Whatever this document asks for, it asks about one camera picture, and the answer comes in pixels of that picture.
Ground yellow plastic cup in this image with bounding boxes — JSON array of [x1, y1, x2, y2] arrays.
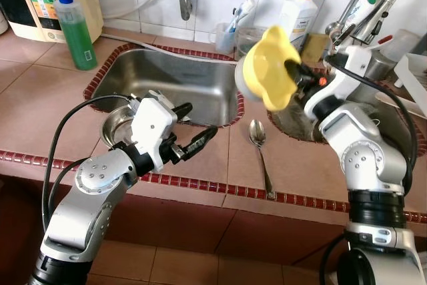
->
[[234, 26, 302, 112]]

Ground metal spoon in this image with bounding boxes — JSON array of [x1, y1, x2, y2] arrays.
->
[[248, 119, 276, 200]]

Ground steel sink basin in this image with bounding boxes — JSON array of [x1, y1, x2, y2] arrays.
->
[[83, 43, 246, 129], [267, 51, 427, 146]]

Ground white bottle yellow cap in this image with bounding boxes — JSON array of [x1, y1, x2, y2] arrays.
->
[[279, 0, 319, 52]]

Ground clear plastic container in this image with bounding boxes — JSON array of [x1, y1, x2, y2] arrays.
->
[[235, 26, 269, 59]]

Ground small steel pot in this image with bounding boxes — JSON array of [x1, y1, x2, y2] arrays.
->
[[364, 50, 401, 83]]

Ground clear plastic mug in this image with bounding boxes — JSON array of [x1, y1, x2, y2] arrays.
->
[[211, 21, 240, 55]]

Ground blue white toothbrush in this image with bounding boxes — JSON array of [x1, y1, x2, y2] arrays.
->
[[226, 0, 257, 33]]

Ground chrome sink faucet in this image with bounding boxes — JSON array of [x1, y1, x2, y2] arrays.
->
[[326, 0, 416, 49]]

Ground green dish soap bottle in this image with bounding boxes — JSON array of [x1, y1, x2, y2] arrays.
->
[[52, 0, 99, 71]]

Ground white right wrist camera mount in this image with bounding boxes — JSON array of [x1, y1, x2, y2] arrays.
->
[[305, 46, 372, 120]]

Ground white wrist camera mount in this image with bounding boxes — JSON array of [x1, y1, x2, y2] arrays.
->
[[129, 95, 179, 172], [305, 46, 372, 120]]

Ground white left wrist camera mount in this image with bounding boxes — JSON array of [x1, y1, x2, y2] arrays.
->
[[129, 95, 179, 172]]

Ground grey hose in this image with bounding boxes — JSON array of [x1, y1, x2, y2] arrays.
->
[[100, 31, 224, 60]]

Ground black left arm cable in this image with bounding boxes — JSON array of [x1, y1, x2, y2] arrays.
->
[[40, 93, 144, 232]]

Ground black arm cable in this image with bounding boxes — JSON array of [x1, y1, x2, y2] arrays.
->
[[324, 53, 420, 196], [40, 93, 144, 232]]

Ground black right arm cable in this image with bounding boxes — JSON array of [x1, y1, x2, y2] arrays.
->
[[324, 53, 420, 196]]

